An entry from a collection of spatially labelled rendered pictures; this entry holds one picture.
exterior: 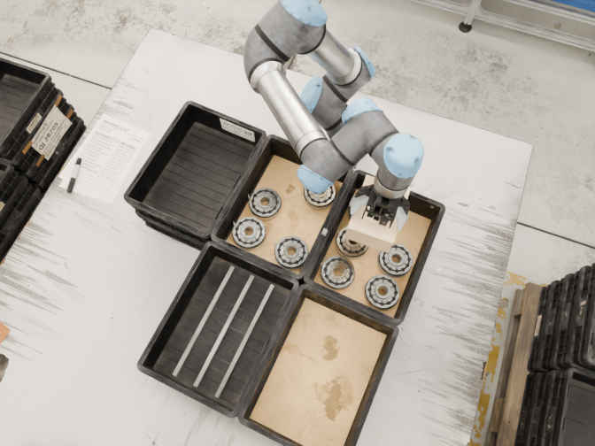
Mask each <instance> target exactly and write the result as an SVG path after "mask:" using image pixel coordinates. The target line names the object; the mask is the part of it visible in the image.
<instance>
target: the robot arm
mask: <svg viewBox="0 0 595 446"><path fill-rule="evenodd" d="M327 20H328V14H327V13H326V12H325V10H324V9H323V8H322V7H321V5H320V4H319V3H318V2H317V1H316V0H278V1H277V2H276V3H275V4H274V6H273V7H272V8H271V9H270V10H269V11H268V12H267V14H266V15H265V16H264V17H263V18H262V19H261V20H260V21H259V23H258V24H257V25H256V26H255V27H254V28H253V29H252V30H251V31H250V33H249V34H248V36H247V38H246V41H245V45H244V49H243V67H244V72H245V75H246V78H247V81H248V82H249V84H250V86H251V88H252V89H253V91H254V92H256V93H257V94H260V95H261V96H262V97H263V99H264V101H265V102H266V104H267V106H268V108H269V109H270V111H271V112H272V113H273V115H274V117H275V119H276V121H277V122H278V124H279V125H280V127H281V129H282V131H283V132H284V133H285V135H286V136H287V138H288V140H289V141H290V144H291V145H292V147H293V149H294V150H295V152H296V153H297V155H298V156H299V158H300V160H301V161H302V163H303V164H302V165H301V166H300V167H299V168H298V170H297V176H298V178H299V179H300V181H301V182H302V184H303V185H304V186H305V187H306V188H307V189H308V190H310V191H311V192H313V193H314V194H321V193H322V192H323V191H325V190H327V189H328V188H329V187H331V186H332V185H334V184H335V182H336V181H337V180H338V179H339V178H340V177H342V176H343V175H344V174H345V173H346V172H347V171H349V170H350V169H351V168H352V167H353V166H354V165H356V164H357V163H358V162H359V161H360V160H361V159H362V158H363V157H364V156H366V154H368V155H369V156H370V157H371V158H372V159H373V160H374V161H375V162H376V164H377V165H378V166H379V167H378V169H377V172H376V175H375V179H374V184H371V185H368V186H363V187H361V188H360V189H359V190H358V191H357V192H356V194H355V195H354V196H353V198H352V200H351V202H350V206H351V207H352V209H351V215H354V214H355V213H356V212H357V211H358V209H359V208H360V207H361V206H363V205H365V204H366V208H365V210H364V213H363V216H362V219H363V217H364V215H365V212H367V217H369V218H373V219H374V220H376V221H379V219H380V221H379V225H383V226H386V225H387V223H388V222H389V223H390V225H389V228H390V227H391V225H392V223H393V221H394V219H395V217H396V218H397V230H398V231H400V230H401V228H402V226H403V225H404V224H405V223H406V222H407V219H408V214H409V205H410V204H409V202H408V200H407V199H406V198H405V196H404V194H405V193H406V191H407V190H408V188H409V187H412V186H413V182H412V181H413V178H414V176H415V175H416V174H417V173H418V171H419V170H420V168H421V163H422V160H423V158H424V147H423V145H422V143H421V141H420V140H419V139H418V138H417V137H414V136H412V135H410V134H401V133H400V132H399V131H398V130H397V129H396V128H395V126H394V125H393V124H392V123H391V122H390V120H389V119H388V118H387V116H386V115H385V114H384V111H383V110H382V109H380V108H379V107H378V106H377V105H376V103H375V102H374V101H373V100H372V99H371V98H368V97H362V98H359V99H357V100H355V101H354V102H352V103H351V104H350V105H348V104H347V102H348V101H349V100H350V99H351V98H352V97H353V96H354V95H355V94H356V93H357V92H358V91H359V90H360V89H361V88H363V87H364V86H365V85H366V84H367V83H368V82H370V81H371V79H372V78H373V77H374V76H375V67H374V66H373V64H372V63H371V62H370V60H369V58H368V57H367V56H366V54H365V53H364V52H363V51H362V50H361V48H360V47H358V46H356V45H355V46H353V47H351V48H345V47H344V46H343V45H342V44H341V43H340V42H339V41H338V40H337V39H336V38H335V37H334V36H333V35H332V34H331V33H330V32H329V31H328V30H327V26H326V21H327ZM295 54H298V55H307V56H308V57H309V58H311V59H312V60H313V61H315V62H316V63H317V64H318V65H320V66H321V67H322V68H324V69H325V70H326V71H327V72H326V73H325V75H324V76H323V77H322V78H321V77H320V76H318V75H317V76H314V77H313V78H312V79H311V80H309V81H308V82H307V84H306V85H305V87H304V89H303V90H302V92H301V95H300V97H299V95H298V93H297V92H296V90H295V89H294V88H293V87H292V85H291V84H290V82H289V81H288V79H287V78H286V69H285V67H284V65H285V64H286V63H287V62H288V61H289V60H290V59H291V58H292V57H293V56H294V55H295ZM318 124H319V125H320V126H321V127H322V128H323V129H324V130H325V131H326V132H327V134H328V137H329V139H330V140H328V138H327V136H326V135H325V134H324V133H323V131H322V130H321V128H320V126H319V125H318ZM368 206H369V207H370V208H369V209H368V208H367V207H368ZM373 216H374V217H373Z"/></svg>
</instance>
